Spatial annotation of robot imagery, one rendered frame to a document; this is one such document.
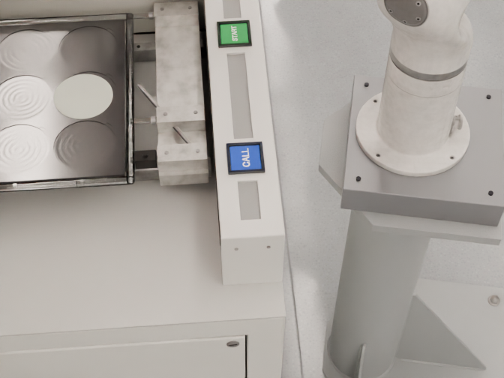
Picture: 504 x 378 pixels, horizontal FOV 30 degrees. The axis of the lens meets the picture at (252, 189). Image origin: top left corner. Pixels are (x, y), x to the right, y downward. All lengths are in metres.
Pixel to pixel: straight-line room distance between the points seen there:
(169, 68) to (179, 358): 0.50
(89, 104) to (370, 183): 0.49
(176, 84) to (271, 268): 0.39
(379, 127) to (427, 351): 0.85
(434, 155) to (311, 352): 0.90
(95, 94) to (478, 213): 0.66
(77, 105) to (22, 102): 0.09
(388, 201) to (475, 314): 0.94
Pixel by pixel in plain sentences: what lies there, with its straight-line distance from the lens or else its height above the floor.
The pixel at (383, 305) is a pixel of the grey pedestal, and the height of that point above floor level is 0.40.
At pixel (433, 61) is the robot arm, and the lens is 1.40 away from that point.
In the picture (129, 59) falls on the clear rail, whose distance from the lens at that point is 1.66.
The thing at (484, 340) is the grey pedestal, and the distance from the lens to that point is 2.40.
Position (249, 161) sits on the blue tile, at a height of 0.96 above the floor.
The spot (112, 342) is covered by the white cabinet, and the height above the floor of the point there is 0.77.
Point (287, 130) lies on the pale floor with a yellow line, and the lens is 2.69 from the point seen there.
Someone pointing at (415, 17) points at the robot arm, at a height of 1.23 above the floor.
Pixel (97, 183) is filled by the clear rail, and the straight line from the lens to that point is 1.50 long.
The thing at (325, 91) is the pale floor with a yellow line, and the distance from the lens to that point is 2.79.
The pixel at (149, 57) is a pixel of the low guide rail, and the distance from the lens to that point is 1.76.
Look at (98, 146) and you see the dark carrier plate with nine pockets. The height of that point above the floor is 0.90.
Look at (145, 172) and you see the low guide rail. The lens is 1.57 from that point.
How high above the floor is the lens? 2.12
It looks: 55 degrees down
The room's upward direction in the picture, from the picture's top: straight up
